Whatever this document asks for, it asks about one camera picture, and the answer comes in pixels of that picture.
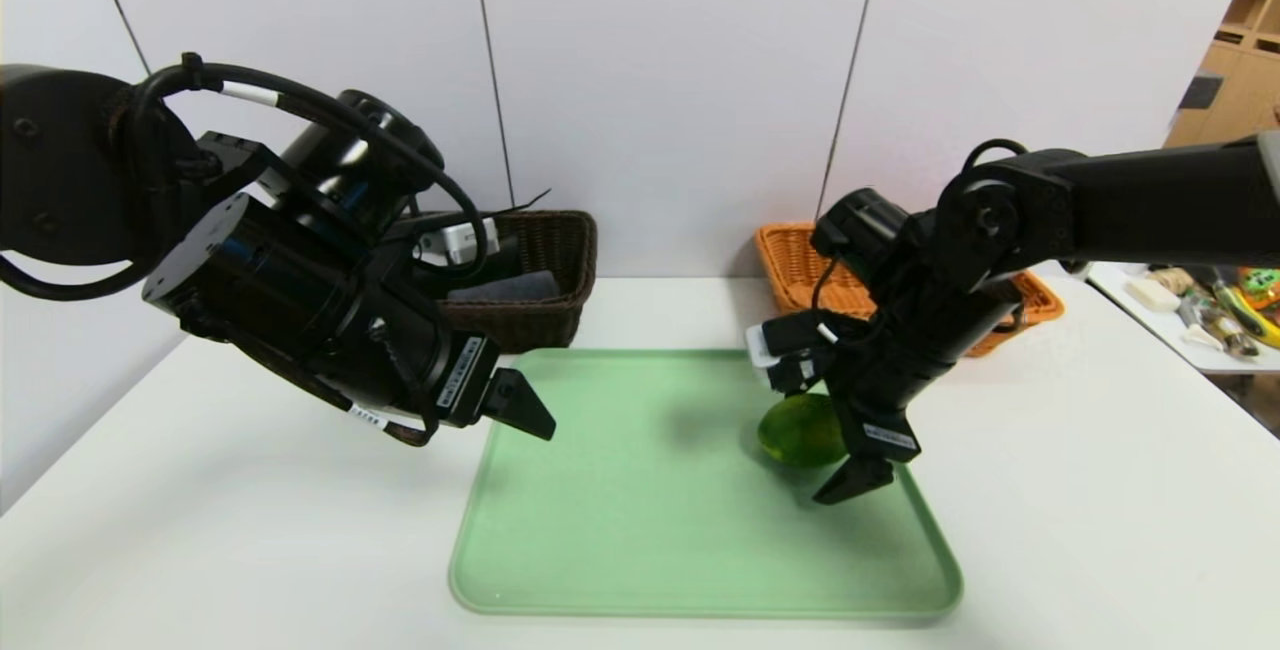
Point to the tan bread roll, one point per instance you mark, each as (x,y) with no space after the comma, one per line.
(1172,279)

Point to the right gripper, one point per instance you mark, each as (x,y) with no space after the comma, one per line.
(885,438)

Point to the green citrus fruit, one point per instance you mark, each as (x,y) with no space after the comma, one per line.
(795,430)

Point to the light green plastic tray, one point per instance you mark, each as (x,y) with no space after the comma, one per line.
(650,530)

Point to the grey towel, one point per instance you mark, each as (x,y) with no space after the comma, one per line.
(520,287)

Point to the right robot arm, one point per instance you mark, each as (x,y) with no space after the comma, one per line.
(1150,205)

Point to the orange wicker basket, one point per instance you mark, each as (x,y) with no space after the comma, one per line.
(790,270)

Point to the white side table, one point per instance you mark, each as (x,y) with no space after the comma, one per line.
(1150,330)

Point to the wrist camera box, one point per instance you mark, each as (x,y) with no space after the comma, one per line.
(458,240)
(785,350)

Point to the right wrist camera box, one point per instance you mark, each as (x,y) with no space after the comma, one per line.
(785,350)

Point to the white wedge piece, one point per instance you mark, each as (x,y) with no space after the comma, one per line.
(1200,338)

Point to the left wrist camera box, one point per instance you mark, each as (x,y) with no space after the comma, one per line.
(458,240)

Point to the clear wrapped snack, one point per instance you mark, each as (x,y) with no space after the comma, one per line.
(1215,320)

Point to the green snack packet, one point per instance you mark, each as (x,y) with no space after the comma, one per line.
(1262,285)

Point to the wooden cabinet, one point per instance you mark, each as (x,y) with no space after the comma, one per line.
(1240,80)

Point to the dark brown wicker basket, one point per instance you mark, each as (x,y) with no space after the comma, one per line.
(550,250)

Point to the yellow banana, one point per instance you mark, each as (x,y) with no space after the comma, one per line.
(1262,328)

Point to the white rectangular block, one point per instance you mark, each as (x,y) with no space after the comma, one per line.
(1152,295)

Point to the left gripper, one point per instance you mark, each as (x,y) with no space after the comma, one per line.
(468,380)

